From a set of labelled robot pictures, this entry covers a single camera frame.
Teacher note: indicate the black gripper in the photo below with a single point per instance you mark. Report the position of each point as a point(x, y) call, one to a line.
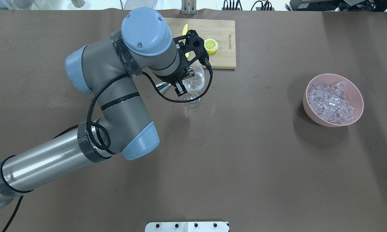
point(172, 78)

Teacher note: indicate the steel jigger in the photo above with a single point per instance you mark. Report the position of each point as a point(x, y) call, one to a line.
point(164, 86)

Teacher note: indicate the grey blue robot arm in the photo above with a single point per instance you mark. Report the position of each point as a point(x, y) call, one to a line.
point(117, 121)

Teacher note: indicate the clear wine glass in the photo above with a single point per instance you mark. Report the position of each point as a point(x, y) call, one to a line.
point(194, 83)

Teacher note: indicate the clear ice cubes pile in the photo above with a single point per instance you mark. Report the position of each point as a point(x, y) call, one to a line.
point(330, 102)

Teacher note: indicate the yellow lemon slice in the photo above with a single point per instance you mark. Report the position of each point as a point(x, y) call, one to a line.
point(211, 46)

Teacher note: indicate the yellow plastic knife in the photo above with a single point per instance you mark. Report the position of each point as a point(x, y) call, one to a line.
point(184, 32)

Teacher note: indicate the bamboo cutting board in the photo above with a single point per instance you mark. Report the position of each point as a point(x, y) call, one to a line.
point(223, 31)

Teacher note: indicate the pink bowl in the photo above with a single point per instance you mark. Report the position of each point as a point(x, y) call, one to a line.
point(352, 92)

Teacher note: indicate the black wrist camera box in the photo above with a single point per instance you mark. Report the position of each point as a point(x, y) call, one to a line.
point(195, 46)

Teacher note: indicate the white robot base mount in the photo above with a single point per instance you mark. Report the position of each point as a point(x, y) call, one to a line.
point(188, 226)

